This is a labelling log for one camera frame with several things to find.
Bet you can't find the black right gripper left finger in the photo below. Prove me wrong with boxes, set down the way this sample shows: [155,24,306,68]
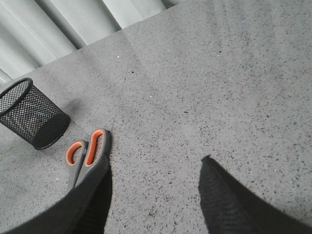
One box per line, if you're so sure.
[6,156,112,234]

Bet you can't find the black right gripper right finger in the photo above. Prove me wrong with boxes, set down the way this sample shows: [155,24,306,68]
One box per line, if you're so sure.
[198,156,312,234]

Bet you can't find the grey orange scissors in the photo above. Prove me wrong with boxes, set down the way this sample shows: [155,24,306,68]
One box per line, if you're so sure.
[65,128,112,192]

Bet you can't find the black mesh pen bin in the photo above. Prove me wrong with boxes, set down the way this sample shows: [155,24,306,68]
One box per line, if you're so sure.
[0,78,70,150]

